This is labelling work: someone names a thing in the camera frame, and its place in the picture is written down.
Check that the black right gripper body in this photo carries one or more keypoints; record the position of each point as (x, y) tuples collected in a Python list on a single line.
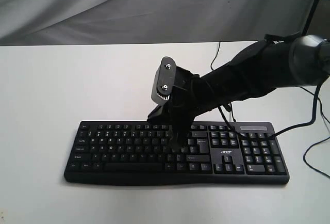
[(189, 98)]

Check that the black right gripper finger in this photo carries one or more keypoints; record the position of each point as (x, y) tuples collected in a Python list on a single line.
[(173, 141), (181, 138)]

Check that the black Acer keyboard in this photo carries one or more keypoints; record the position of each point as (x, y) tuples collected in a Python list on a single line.
[(136, 153)]

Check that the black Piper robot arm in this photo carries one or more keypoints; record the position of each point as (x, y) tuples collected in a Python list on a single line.
[(272, 63)]

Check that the black tripod stand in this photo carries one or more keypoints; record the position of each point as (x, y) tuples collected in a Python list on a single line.
[(317, 22)]

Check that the grey backdrop cloth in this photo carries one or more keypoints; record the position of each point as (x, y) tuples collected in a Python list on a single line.
[(71, 22)]

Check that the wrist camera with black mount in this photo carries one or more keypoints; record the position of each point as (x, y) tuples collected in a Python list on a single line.
[(171, 82)]

